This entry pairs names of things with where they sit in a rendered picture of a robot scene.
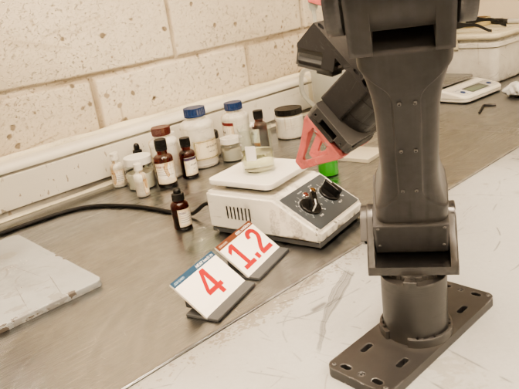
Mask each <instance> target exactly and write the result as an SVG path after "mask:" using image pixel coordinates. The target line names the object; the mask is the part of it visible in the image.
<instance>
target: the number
mask: <svg viewBox="0 0 519 389"><path fill-rule="evenodd" d="M239 280H240V278H239V277H238V276H237V275H236V274H235V273H234V272H233V271H232V270H231V269H230V268H228V267H227V266H226V265H225V264H224V263H223V262H221V261H220V260H219V259H218V258H217V257H216V256H213V257H212V258H211V259H210V260H209V261H207V263H205V264H204V265H203V266H202V267H200V268H199V269H198V270H197V271H195V272H194V273H193V274H192V275H190V276H189V277H188V278H187V279H186V280H185V281H184V282H182V283H181V284H180V285H179V286H177V287H176V288H177V289H178V290H179V291H181V292H182V293H183V294H184V295H185V296H186V297H187V298H189V299H190V300H191V301H192V302H193V303H194V304H195V305H196V306H197V307H198V308H199V309H200V310H201V311H202V312H204V313H205V312H206V311H207V310H208V309H209V308H210V307H211V306H212V305H213V304H214V303H216V302H217V301H218V300H219V299H220V298H221V297H222V296H223V295H224V294H225V293H226V292H227V291H228V290H229V289H230V288H231V287H232V286H233V285H235V284H236V283H237V282H238V281H239Z"/></svg>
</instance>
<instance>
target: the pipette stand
mask: <svg viewBox="0 0 519 389"><path fill-rule="evenodd" d="M377 157H379V152H378V147H358V148H356V149H355V150H353V151H352V152H350V153H349V154H348V155H347V156H345V157H343V158H342V159H340V160H339V161H350V162H360V163H370V162H371V161H373V160H374V159H375V158H377Z"/></svg>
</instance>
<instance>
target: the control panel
mask: <svg viewBox="0 0 519 389"><path fill-rule="evenodd" d="M324 179H325V177H324V176H322V175H321V174H319V175H318V176H316V177H315V178H313V179H312V180H310V181H308V182H307V183H306V184H304V185H302V186H301V187H299V188H298V189H296V190H295V191H293V192H291V193H290V194H288V195H287V196H285V197H284V198H282V199H280V202H282V203H283V204H285V205H286V206H287V207H288V208H290V209H291V210H293V211H295V212H296V213H297V214H298V215H300V216H301V217H303V218H304V219H306V220H307V221H309V222H310V223H311V224H312V225H314V226H316V227H317V228H319V229H322V228H323V227H324V226H326V225H327V224H329V223H330V222H331V221H333V220H334V219H335V218H336V217H338V216H339V215H340V214H341V213H342V212H344V211H345V210H346V209H348V208H349V207H351V206H352V205H353V204H354V203H355V202H356V201H357V200H358V199H357V198H355V197H354V196H352V195H351V194H349V193H347V192H346V191H345V190H343V189H341V190H342V192H341V194H340V198H339V199H338V200H335V201H333V200H329V199H327V198H325V197H324V196H322V195H321V193H320V188H321V186H322V185H323V183H324ZM311 188H315V190H316V191H315V192H316V193H317V201H318V203H319V204H320V205H321V212H320V213H319V214H316V215H313V214H310V213H307V212H305V211H304V210H303V209H302V208H301V206H300V201H301V200H302V199H304V198H308V196H309V195H308V196H306V195H304V192H307V193H308V194H310V192H311V191H312V190H311Z"/></svg>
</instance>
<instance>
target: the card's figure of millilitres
mask: <svg viewBox="0 0 519 389"><path fill-rule="evenodd" d="M274 246H275V244H274V243H273V242H272V241H270V240H269V239H268V238H267V237H266V236H265V235H264V234H263V233H262V232H260V231H259V230H258V229H257V228H255V227H254V226H253V225H251V226H249V227H248V228H247V229H246V230H245V231H244V232H242V233H241V234H240V235H239V236H237V237H236V238H235V239H234V240H232V241H231V242H230V243H229V244H228V245H227V246H226V247H225V248H223V249H222V250H221V251H223V252H224V253H225V254H226V255H227V256H228V257H230V259H231V260H232V261H234V262H235V263H236V264H237V265H238V266H240V267H241V268H242V269H243V270H244V271H245V272H248V271H249V270H250V269H251V268H252V267H253V266H254V265H255V264H257V263H258V261H259V260H261V258H262V257H264V256H265V254H267V253H268V251H269V250H271V248H272V247H274Z"/></svg>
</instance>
